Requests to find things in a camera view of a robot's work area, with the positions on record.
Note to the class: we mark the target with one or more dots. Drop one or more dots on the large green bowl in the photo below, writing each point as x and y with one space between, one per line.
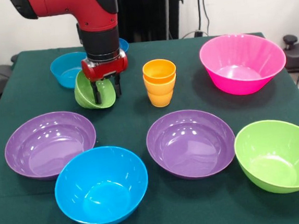
276 158

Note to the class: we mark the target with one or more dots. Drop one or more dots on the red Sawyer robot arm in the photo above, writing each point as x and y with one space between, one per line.
88 7

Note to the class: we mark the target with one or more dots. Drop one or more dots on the purple bowl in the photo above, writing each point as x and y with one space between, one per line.
48 147
189 145

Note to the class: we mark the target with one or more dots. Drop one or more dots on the dark green table cloth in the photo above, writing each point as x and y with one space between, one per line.
200 207

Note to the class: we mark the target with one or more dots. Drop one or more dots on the orange cup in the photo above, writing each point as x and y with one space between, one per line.
159 69

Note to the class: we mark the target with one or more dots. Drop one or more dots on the yellow cup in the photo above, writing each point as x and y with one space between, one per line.
161 95

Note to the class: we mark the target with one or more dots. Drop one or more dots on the small dark blue bowl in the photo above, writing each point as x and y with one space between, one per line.
124 44

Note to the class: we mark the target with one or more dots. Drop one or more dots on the black knobbed equipment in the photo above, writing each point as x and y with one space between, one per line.
290 41

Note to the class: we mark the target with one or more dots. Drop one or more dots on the small green bowl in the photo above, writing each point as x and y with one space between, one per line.
84 94

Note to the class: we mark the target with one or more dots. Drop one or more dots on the small light blue bowl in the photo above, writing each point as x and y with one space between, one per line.
66 69

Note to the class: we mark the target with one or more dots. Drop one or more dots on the large blue bowl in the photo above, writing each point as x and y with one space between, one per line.
101 189

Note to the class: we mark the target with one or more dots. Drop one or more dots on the large pink bowl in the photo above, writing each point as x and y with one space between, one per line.
240 67

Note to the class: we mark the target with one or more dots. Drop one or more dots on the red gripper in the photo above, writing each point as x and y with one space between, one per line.
105 67

